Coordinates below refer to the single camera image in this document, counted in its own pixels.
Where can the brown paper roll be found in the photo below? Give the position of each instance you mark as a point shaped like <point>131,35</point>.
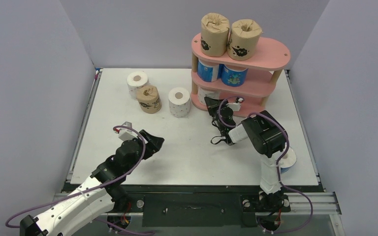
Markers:
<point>243,38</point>

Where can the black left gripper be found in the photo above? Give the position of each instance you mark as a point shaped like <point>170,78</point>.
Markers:
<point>153,145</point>

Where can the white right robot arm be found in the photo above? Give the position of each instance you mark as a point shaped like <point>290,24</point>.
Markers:
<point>266,134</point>

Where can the blue roll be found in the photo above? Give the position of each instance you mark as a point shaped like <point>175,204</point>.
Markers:
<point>233,76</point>
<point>208,71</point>
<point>288,160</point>

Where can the aluminium frame rail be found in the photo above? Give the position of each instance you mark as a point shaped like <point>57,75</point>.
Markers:
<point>306,213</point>

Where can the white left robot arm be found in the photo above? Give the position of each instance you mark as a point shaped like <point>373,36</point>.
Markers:
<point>101,192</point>

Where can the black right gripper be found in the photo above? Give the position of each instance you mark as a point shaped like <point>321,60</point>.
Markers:
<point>216,112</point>

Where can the pink three-tier wooden shelf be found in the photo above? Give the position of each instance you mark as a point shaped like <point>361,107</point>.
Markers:
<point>264,69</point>

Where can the brown wrapped roll on shelf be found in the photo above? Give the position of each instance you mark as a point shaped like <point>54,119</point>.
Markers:
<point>214,34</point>

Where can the white floral roll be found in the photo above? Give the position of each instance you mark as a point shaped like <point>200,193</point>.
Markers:
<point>179,102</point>
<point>135,81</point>
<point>202,93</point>

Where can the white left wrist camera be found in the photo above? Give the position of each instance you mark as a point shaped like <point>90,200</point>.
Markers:
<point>123,131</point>

